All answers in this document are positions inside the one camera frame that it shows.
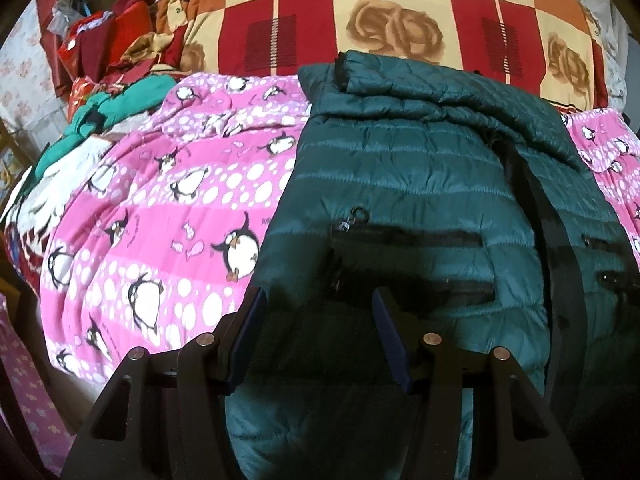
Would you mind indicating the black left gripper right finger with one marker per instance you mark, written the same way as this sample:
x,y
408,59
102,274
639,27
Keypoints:
x,y
471,406

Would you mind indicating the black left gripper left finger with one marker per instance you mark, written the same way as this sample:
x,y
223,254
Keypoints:
x,y
161,415

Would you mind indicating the dark green puffer jacket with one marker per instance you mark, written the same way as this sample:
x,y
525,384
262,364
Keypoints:
x,y
468,201

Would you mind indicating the red clothes pile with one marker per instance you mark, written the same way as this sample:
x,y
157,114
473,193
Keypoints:
x,y
108,50

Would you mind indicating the pink penguin fleece blanket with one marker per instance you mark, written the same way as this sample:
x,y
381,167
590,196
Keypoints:
x,y
164,236

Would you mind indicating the green cloth garment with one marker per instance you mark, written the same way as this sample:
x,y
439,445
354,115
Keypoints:
x,y
101,112

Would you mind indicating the red orange rose blanket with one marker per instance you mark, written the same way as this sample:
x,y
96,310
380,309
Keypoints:
x,y
549,48

